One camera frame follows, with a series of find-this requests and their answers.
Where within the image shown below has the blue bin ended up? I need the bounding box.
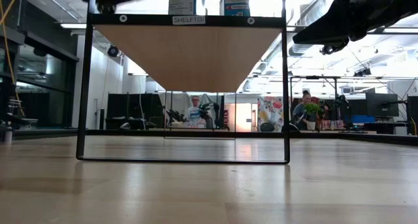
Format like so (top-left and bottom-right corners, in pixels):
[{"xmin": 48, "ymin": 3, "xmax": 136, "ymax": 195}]
[{"xmin": 348, "ymin": 114, "xmax": 376, "ymax": 124}]

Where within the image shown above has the grey container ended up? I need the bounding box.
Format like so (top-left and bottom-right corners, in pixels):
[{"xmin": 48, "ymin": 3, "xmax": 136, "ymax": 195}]
[{"xmin": 12, "ymin": 118, "xmax": 39, "ymax": 131}]

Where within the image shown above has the dark glass partition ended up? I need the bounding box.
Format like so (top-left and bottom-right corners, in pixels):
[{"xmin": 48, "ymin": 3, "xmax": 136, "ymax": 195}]
[{"xmin": 16, "ymin": 0, "xmax": 80, "ymax": 131}]

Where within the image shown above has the yellow Corn Pops cereal box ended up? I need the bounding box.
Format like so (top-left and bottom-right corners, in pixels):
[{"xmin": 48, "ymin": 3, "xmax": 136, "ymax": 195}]
[{"xmin": 168, "ymin": 0, "xmax": 197, "ymax": 16}]

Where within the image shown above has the black computer monitor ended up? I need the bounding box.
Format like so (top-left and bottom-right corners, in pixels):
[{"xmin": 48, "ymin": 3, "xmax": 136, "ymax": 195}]
[{"xmin": 365, "ymin": 92, "xmax": 400, "ymax": 118}]

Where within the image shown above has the green plant in white pot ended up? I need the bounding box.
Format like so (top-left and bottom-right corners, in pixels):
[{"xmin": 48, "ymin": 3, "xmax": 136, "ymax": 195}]
[{"xmin": 303, "ymin": 102, "xmax": 321, "ymax": 131}]

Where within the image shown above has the white cylinder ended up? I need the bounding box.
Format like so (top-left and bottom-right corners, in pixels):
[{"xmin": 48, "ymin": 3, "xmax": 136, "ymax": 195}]
[{"xmin": 3, "ymin": 125, "xmax": 14, "ymax": 145}]

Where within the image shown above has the black frame wooden shelf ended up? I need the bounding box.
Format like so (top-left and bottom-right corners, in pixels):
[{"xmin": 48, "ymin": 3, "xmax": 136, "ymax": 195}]
[{"xmin": 75, "ymin": 0, "xmax": 291, "ymax": 165}]

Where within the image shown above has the black metal gantry frame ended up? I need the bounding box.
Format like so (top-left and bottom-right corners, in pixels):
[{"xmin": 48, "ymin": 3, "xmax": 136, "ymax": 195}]
[{"xmin": 289, "ymin": 75, "xmax": 342, "ymax": 131}]

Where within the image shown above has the yellow cable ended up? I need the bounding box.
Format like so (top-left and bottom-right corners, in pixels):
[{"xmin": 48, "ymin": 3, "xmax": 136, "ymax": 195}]
[{"xmin": 0, "ymin": 0, "xmax": 26, "ymax": 117}]

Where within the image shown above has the floral patterned cloth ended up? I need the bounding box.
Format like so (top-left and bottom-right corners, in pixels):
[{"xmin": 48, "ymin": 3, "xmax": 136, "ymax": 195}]
[{"xmin": 257, "ymin": 95, "xmax": 284, "ymax": 133}]

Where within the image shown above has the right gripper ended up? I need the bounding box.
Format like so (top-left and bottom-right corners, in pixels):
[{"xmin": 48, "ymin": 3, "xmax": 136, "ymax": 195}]
[{"xmin": 292, "ymin": 0, "xmax": 398, "ymax": 46}]

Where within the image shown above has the blue Rice Krispies cereal box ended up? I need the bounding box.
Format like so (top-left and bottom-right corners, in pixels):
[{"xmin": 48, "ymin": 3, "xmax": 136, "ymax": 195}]
[{"xmin": 219, "ymin": 0, "xmax": 251, "ymax": 17}]

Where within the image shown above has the black ceiling light fixture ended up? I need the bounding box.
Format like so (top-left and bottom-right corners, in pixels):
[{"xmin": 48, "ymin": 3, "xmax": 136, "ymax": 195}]
[
  {"xmin": 353, "ymin": 67, "xmax": 373, "ymax": 78},
  {"xmin": 319, "ymin": 42, "xmax": 349, "ymax": 56}
]

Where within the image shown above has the black round bag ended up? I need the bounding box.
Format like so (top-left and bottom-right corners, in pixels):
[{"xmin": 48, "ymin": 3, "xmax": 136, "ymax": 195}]
[{"xmin": 259, "ymin": 121, "xmax": 276, "ymax": 133}]

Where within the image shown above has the grey white curtain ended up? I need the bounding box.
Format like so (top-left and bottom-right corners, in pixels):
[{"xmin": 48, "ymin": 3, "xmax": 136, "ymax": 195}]
[{"xmin": 158, "ymin": 92, "xmax": 223, "ymax": 123}]

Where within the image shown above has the black partition panel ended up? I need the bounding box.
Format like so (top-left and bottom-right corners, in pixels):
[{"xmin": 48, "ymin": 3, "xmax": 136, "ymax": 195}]
[{"xmin": 106, "ymin": 93, "xmax": 164, "ymax": 130}]

